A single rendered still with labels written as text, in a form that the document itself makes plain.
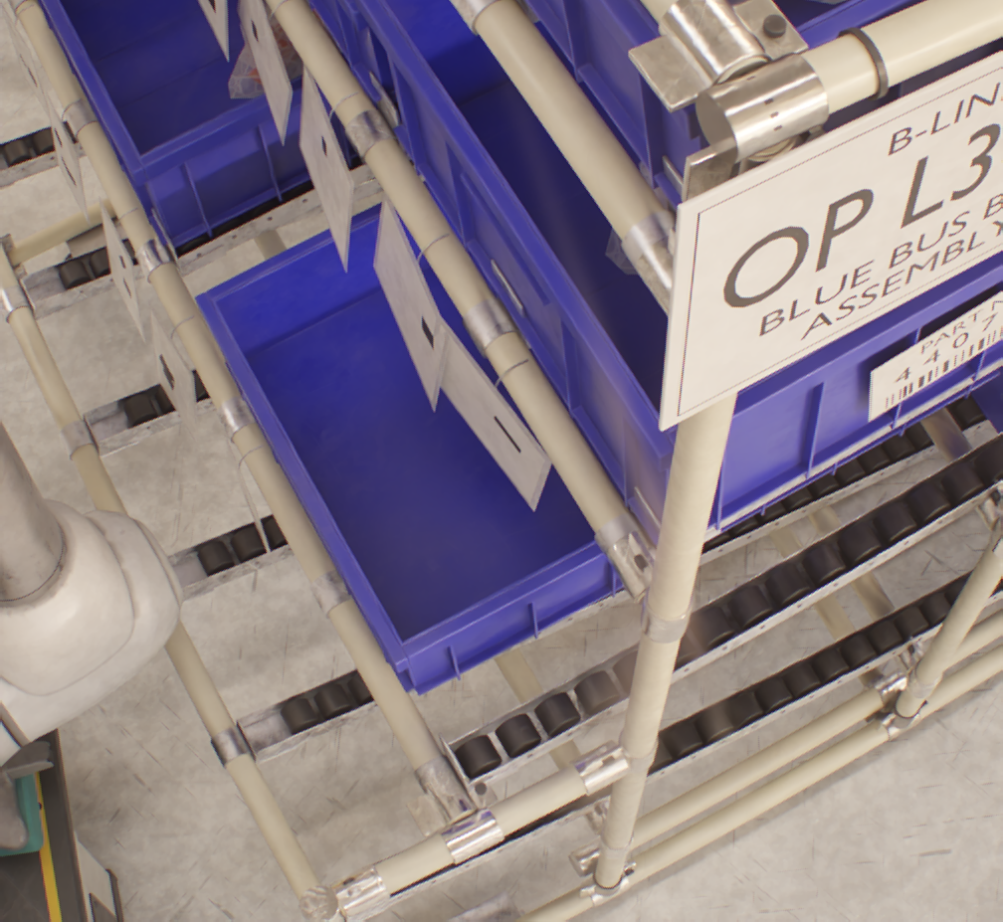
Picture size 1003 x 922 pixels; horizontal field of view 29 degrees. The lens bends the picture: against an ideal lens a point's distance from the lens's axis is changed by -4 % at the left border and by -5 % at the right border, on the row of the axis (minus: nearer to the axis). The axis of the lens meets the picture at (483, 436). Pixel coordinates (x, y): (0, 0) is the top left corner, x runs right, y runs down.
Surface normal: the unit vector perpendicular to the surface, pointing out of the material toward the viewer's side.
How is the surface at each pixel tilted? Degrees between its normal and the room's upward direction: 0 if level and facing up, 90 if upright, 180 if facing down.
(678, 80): 0
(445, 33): 90
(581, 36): 90
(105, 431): 11
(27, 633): 44
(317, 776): 0
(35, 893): 0
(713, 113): 90
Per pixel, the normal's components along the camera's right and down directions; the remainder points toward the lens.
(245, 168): 0.47, 0.79
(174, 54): -0.06, -0.40
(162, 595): 0.87, 0.00
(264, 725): 0.15, -0.50
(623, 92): -0.87, 0.49
